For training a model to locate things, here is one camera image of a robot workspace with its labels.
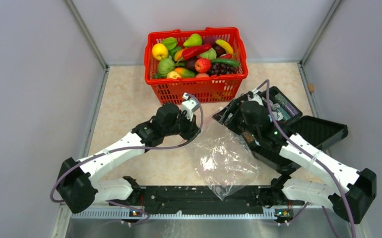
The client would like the clear zip top bag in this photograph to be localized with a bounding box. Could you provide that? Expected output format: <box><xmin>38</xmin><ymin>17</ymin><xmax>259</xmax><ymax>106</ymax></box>
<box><xmin>186</xmin><ymin>115</ymin><xmax>259</xmax><ymax>201</ymax></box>

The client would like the dark purple grape bunch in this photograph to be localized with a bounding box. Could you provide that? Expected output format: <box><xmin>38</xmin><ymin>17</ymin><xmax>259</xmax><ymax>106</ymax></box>
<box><xmin>207</xmin><ymin>63</ymin><xmax>238</xmax><ymax>76</ymax></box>

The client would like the yellow apple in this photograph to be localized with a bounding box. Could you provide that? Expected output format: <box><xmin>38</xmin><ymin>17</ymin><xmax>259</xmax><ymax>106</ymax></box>
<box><xmin>151</xmin><ymin>43</ymin><xmax>169</xmax><ymax>60</ymax></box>

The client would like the green pear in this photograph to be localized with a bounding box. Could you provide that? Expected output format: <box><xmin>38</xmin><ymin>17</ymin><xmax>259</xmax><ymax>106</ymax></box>
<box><xmin>183</xmin><ymin>33</ymin><xmax>202</xmax><ymax>48</ymax></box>

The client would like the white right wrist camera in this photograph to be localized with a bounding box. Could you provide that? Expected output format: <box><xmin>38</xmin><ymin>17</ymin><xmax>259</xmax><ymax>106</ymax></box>
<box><xmin>247</xmin><ymin>90</ymin><xmax>264</xmax><ymax>106</ymax></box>

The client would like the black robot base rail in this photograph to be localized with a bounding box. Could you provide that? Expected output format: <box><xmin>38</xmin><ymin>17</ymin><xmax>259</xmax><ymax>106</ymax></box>
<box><xmin>115</xmin><ymin>185</ymin><xmax>304</xmax><ymax>215</ymax></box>

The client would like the green cucumber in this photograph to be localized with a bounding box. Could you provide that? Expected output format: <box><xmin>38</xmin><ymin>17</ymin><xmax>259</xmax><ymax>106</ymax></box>
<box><xmin>211</xmin><ymin>58</ymin><xmax>240</xmax><ymax>67</ymax></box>

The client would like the red apple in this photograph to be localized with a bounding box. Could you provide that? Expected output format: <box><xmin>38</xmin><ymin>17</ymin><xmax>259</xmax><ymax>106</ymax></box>
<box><xmin>194</xmin><ymin>58</ymin><xmax>211</xmax><ymax>73</ymax></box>

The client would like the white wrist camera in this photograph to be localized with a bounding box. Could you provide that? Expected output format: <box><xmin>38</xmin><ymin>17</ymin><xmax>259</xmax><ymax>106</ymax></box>
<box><xmin>247</xmin><ymin>90</ymin><xmax>264</xmax><ymax>106</ymax></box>
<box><xmin>181</xmin><ymin>93</ymin><xmax>200</xmax><ymax>121</ymax></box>

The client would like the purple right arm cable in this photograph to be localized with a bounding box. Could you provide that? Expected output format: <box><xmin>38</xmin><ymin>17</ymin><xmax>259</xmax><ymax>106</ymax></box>
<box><xmin>256</xmin><ymin>79</ymin><xmax>358</xmax><ymax>238</ymax></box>

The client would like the red plastic shopping basket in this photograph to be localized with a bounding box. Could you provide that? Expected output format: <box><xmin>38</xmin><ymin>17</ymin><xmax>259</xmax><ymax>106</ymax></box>
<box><xmin>144</xmin><ymin>27</ymin><xmax>248</xmax><ymax>104</ymax></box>

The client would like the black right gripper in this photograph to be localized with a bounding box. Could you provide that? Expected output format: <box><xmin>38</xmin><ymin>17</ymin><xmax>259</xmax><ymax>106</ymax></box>
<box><xmin>212</xmin><ymin>99</ymin><xmax>258</xmax><ymax>138</ymax></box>

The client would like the black open tool case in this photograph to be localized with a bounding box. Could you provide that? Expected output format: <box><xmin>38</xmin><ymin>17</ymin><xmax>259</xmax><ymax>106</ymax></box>
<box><xmin>225</xmin><ymin>86</ymin><xmax>349</xmax><ymax>176</ymax></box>

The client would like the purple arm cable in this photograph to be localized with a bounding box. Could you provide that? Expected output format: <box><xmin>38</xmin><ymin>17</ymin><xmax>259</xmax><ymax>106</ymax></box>
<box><xmin>256</xmin><ymin>79</ymin><xmax>358</xmax><ymax>238</ymax></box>
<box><xmin>49</xmin><ymin>93</ymin><xmax>205</xmax><ymax>227</ymax></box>

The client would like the yellow banana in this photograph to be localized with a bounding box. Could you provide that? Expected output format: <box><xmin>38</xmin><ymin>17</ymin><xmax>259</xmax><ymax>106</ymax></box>
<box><xmin>215</xmin><ymin>39</ymin><xmax>234</xmax><ymax>55</ymax></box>

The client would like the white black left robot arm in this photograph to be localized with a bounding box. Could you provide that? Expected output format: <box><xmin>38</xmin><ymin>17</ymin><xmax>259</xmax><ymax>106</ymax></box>
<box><xmin>50</xmin><ymin>98</ymin><xmax>202</xmax><ymax>214</ymax></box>

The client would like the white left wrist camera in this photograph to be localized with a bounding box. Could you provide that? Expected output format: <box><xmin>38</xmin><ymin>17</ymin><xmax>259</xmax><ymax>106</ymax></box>
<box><xmin>181</xmin><ymin>93</ymin><xmax>200</xmax><ymax>121</ymax></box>

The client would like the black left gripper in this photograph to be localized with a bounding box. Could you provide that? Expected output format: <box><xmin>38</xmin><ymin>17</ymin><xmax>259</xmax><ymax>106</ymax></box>
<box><xmin>163</xmin><ymin>110</ymin><xmax>201</xmax><ymax>141</ymax></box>

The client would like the orange green mango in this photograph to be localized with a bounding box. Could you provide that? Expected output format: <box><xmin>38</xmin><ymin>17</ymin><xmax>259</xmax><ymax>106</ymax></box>
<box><xmin>174</xmin><ymin>67</ymin><xmax>196</xmax><ymax>78</ymax></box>

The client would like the red chili pepper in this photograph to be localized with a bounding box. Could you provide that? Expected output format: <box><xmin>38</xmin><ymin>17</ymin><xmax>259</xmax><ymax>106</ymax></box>
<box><xmin>182</xmin><ymin>43</ymin><xmax>212</xmax><ymax>60</ymax></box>

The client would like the green cabbage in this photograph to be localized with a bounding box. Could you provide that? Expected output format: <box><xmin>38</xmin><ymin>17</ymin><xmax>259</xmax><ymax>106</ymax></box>
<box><xmin>158</xmin><ymin>58</ymin><xmax>176</xmax><ymax>77</ymax></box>

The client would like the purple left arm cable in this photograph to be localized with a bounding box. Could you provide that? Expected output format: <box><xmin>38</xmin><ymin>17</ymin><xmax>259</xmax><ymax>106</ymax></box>
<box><xmin>49</xmin><ymin>93</ymin><xmax>205</xmax><ymax>227</ymax></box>

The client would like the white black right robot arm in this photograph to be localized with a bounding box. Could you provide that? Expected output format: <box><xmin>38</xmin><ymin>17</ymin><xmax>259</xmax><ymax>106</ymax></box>
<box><xmin>213</xmin><ymin>99</ymin><xmax>377</xmax><ymax>224</ymax></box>

